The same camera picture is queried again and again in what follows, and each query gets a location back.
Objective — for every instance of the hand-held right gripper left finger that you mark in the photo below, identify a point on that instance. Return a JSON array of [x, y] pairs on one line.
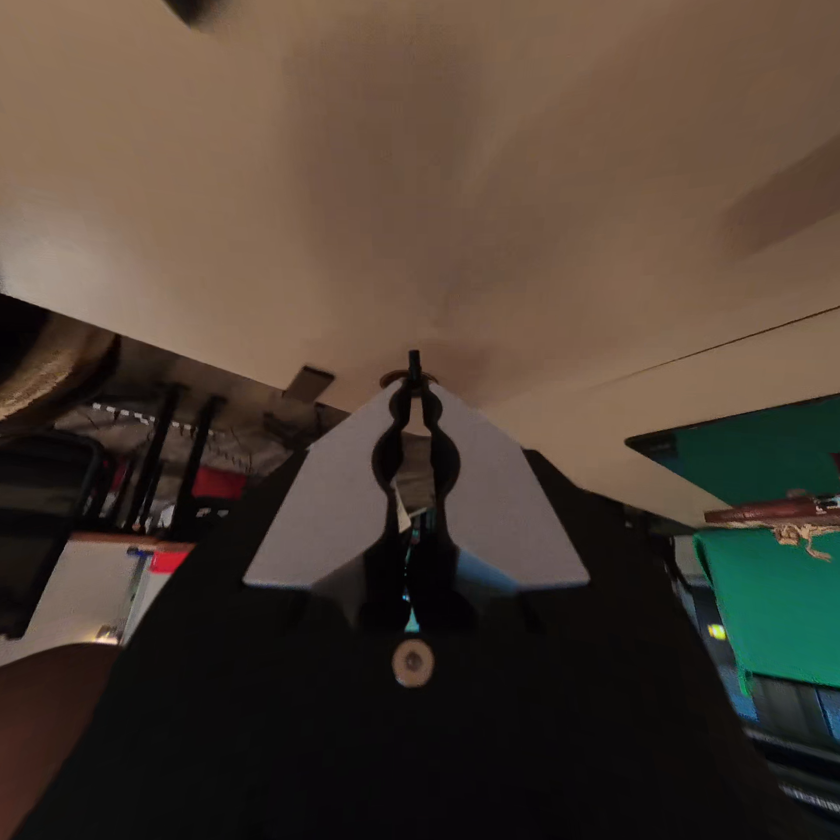
[[315, 518]]

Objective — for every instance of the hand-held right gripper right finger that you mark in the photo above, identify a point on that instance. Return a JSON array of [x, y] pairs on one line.
[[505, 518]]

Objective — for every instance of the grey desk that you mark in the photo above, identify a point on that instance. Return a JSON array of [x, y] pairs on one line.
[[394, 197]]

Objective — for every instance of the white box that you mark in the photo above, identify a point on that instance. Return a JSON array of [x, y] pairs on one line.
[[85, 590]]

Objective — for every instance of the brown stick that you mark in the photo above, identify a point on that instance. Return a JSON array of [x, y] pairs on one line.
[[768, 512]]

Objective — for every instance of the green plastic bin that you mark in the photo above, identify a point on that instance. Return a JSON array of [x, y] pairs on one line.
[[774, 610]]

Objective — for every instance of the small toy skeleton figure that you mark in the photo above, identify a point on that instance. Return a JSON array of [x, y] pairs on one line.
[[800, 539]]

